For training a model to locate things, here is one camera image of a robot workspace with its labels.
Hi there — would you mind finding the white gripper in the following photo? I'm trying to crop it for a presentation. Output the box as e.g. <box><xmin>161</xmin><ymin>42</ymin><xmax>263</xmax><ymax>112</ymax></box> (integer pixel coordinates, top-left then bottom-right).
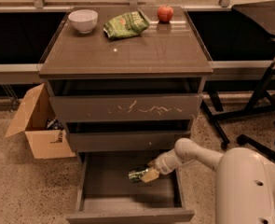
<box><xmin>141</xmin><ymin>154</ymin><xmax>172</xmax><ymax>183</ymax></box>

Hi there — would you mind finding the green soda can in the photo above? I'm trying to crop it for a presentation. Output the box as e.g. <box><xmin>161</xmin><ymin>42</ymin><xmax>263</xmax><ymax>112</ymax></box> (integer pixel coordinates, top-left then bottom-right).
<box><xmin>128</xmin><ymin>168</ymin><xmax>148</xmax><ymax>183</ymax></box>

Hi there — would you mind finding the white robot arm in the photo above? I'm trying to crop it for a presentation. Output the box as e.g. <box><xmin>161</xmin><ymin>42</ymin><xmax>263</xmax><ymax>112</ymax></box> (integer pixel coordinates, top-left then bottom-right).
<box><xmin>141</xmin><ymin>135</ymin><xmax>275</xmax><ymax>224</ymax></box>

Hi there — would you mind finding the grey middle drawer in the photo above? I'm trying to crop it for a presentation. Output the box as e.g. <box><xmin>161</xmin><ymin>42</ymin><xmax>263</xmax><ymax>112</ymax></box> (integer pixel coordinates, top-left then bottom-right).
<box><xmin>66</xmin><ymin>119</ymin><xmax>192</xmax><ymax>152</ymax></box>

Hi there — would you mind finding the grey drawer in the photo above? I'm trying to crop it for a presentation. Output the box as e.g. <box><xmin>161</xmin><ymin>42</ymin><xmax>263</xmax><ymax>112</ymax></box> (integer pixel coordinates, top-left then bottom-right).
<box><xmin>66</xmin><ymin>119</ymin><xmax>192</xmax><ymax>152</ymax></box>
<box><xmin>67</xmin><ymin>150</ymin><xmax>194</xmax><ymax>224</ymax></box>
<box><xmin>48</xmin><ymin>78</ymin><xmax>204</xmax><ymax>123</ymax></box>

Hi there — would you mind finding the grey bottom drawer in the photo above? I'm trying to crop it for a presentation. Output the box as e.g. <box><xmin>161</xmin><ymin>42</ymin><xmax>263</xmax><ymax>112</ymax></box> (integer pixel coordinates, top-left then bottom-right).
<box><xmin>67</xmin><ymin>150</ymin><xmax>194</xmax><ymax>224</ymax></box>

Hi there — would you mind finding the grey top drawer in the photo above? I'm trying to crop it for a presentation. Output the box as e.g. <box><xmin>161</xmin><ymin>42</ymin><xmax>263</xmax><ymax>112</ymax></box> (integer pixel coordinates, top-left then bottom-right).
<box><xmin>48</xmin><ymin>78</ymin><xmax>204</xmax><ymax>123</ymax></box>

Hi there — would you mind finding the grey drawer cabinet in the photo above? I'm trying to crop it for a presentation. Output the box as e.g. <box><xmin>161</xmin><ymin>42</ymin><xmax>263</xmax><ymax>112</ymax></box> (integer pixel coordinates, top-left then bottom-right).
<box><xmin>38</xmin><ymin>5</ymin><xmax>213</xmax><ymax>165</ymax></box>

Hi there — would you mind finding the cardboard box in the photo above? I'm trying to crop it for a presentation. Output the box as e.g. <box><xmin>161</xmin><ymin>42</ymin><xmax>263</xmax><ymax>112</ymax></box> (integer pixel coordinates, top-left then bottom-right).
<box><xmin>6</xmin><ymin>84</ymin><xmax>76</xmax><ymax>159</ymax></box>

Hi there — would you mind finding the green chip bag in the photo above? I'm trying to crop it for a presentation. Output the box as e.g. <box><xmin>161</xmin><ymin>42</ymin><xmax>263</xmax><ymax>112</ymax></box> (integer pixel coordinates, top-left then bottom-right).
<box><xmin>103</xmin><ymin>11</ymin><xmax>149</xmax><ymax>39</ymax></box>

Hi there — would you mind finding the red apple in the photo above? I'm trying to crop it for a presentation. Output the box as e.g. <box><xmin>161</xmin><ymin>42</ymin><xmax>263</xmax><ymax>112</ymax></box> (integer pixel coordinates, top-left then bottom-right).
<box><xmin>157</xmin><ymin>6</ymin><xmax>173</xmax><ymax>22</ymax></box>

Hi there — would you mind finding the white bowl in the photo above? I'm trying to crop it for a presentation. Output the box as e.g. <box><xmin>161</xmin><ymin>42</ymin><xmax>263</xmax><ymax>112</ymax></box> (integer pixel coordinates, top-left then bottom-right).
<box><xmin>68</xmin><ymin>9</ymin><xmax>98</xmax><ymax>34</ymax></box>

